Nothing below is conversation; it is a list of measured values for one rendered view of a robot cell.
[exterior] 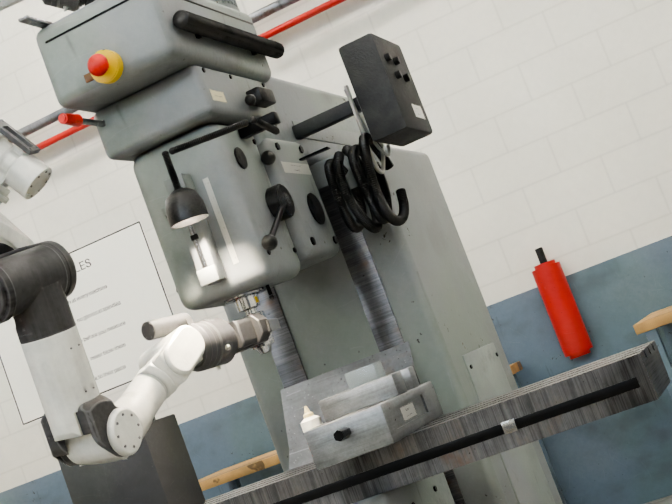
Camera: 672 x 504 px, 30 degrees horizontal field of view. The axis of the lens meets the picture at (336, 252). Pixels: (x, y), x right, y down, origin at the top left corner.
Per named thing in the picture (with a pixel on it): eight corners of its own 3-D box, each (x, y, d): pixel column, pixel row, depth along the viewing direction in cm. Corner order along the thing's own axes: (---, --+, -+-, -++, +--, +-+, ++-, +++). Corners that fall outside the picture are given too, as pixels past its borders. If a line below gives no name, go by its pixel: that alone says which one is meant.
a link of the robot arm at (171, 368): (212, 341, 223) (181, 389, 212) (182, 362, 228) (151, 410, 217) (186, 316, 221) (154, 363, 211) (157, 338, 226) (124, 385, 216)
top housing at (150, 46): (175, 52, 221) (144, -32, 222) (55, 111, 229) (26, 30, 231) (278, 79, 265) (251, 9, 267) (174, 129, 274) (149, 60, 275)
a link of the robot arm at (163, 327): (229, 356, 226) (185, 369, 217) (194, 380, 232) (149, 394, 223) (203, 300, 228) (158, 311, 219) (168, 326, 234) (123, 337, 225)
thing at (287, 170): (313, 255, 247) (268, 133, 250) (209, 298, 255) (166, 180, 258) (345, 252, 265) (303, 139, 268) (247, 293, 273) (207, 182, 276)
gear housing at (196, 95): (214, 110, 229) (195, 60, 230) (105, 162, 237) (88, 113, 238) (283, 123, 260) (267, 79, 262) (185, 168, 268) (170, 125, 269)
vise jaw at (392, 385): (399, 395, 223) (391, 373, 223) (325, 422, 227) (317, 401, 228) (408, 391, 228) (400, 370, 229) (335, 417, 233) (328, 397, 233)
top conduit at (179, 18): (191, 24, 223) (185, 6, 223) (172, 33, 224) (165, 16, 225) (287, 54, 265) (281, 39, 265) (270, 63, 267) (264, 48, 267)
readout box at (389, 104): (412, 125, 250) (375, 28, 252) (372, 142, 253) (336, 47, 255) (439, 131, 269) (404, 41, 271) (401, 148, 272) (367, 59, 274)
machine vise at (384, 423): (394, 443, 211) (371, 381, 212) (316, 471, 215) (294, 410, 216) (444, 414, 244) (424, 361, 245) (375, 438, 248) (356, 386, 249)
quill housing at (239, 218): (272, 277, 230) (213, 116, 233) (178, 316, 236) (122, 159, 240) (310, 272, 248) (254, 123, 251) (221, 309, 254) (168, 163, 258)
